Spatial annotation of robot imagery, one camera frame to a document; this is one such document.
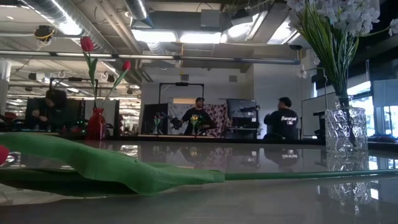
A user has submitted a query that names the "patterned cloth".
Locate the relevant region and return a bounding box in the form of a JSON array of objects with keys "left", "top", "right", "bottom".
[{"left": 167, "top": 103, "right": 229, "bottom": 138}]

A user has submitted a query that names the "lavender artificial flower bunch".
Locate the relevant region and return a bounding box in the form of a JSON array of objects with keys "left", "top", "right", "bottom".
[{"left": 313, "top": 0, "right": 382, "bottom": 108}]

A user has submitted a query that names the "black aluminium table frame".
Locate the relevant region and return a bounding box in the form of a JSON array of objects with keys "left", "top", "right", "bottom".
[{"left": 0, "top": 130, "right": 398, "bottom": 146}]

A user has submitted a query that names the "clear cut-glass vase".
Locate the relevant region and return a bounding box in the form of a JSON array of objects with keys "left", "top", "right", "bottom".
[{"left": 324, "top": 95, "right": 370, "bottom": 156}]

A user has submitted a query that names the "red artificial tulip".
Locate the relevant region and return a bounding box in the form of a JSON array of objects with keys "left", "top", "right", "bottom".
[
  {"left": 101, "top": 60, "right": 132, "bottom": 110},
  {"left": 80, "top": 35, "right": 100, "bottom": 110},
  {"left": 0, "top": 132, "right": 398, "bottom": 197}
]

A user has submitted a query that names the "ceiling light panel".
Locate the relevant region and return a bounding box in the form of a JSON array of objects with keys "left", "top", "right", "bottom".
[{"left": 131, "top": 29, "right": 223, "bottom": 45}]

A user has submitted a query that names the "yellow background flower bunch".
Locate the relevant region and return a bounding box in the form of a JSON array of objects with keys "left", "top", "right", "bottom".
[{"left": 190, "top": 114, "right": 201, "bottom": 135}]

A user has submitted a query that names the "grey horizontal pipe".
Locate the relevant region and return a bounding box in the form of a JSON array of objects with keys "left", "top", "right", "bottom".
[{"left": 0, "top": 50, "right": 301, "bottom": 65}]

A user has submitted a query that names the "white artificial flower bunch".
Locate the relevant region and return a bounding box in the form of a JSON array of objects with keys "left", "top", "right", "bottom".
[{"left": 285, "top": 0, "right": 398, "bottom": 110}]

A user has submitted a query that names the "silver ventilation duct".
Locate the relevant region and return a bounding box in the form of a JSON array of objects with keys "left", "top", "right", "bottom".
[{"left": 18, "top": 0, "right": 142, "bottom": 82}]

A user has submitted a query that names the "person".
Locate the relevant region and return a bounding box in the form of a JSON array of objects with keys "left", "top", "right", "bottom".
[
  {"left": 26, "top": 88, "right": 82, "bottom": 133},
  {"left": 180, "top": 96, "right": 218, "bottom": 136},
  {"left": 263, "top": 96, "right": 300, "bottom": 141}
]

